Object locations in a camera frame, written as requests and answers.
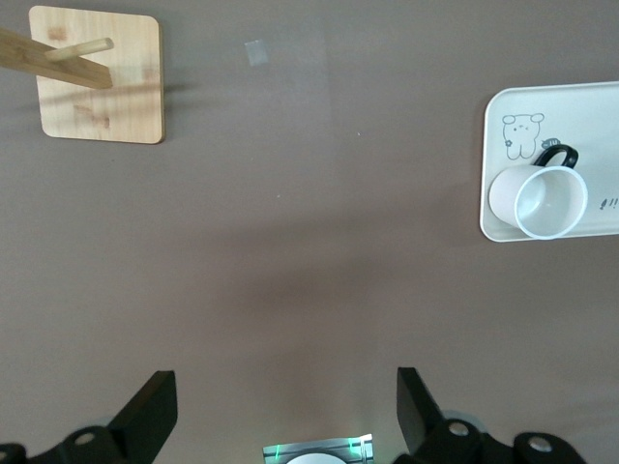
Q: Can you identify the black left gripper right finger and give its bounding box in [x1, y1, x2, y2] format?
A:
[394, 366, 487, 464]

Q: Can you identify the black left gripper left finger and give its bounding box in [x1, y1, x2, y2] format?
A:
[52, 370, 179, 464]

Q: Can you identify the white cup with black handle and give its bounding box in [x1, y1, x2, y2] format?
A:
[487, 143, 590, 241]

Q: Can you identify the wooden cup rack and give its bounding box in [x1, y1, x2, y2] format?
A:
[0, 5, 166, 145]

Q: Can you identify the cream tray with rabbit print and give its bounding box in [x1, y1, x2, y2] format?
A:
[479, 79, 619, 244]

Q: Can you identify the clear tape patch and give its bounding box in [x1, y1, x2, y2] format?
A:
[244, 39, 271, 67]

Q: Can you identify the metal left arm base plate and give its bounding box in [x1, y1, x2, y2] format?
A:
[263, 432, 375, 464]

